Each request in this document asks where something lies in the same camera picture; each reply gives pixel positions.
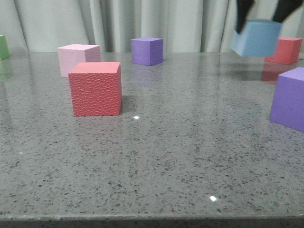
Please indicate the far purple foam cube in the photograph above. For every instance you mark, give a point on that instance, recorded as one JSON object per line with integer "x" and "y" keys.
{"x": 147, "y": 51}

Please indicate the far red foam cube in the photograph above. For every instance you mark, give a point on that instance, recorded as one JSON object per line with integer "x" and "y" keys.
{"x": 287, "y": 51}

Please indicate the green foam cube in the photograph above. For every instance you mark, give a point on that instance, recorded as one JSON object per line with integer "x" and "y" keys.
{"x": 4, "y": 51}

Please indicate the large red foam cube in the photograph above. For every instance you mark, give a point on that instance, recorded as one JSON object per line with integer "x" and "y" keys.
{"x": 96, "y": 88}

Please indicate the light blue foam cube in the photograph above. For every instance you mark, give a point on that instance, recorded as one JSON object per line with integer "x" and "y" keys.
{"x": 258, "y": 38}

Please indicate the grey-green curtain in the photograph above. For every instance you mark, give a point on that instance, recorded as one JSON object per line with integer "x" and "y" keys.
{"x": 184, "y": 25}

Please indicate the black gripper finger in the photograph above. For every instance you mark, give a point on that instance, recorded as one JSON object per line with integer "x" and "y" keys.
{"x": 243, "y": 8}
{"x": 284, "y": 9}

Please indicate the pink foam cube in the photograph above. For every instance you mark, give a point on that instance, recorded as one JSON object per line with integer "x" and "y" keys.
{"x": 69, "y": 56}

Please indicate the purple foam cube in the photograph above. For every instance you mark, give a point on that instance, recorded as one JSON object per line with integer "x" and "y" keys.
{"x": 288, "y": 103}
{"x": 147, "y": 51}

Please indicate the near purple foam cube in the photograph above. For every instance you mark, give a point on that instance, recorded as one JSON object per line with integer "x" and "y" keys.
{"x": 288, "y": 103}

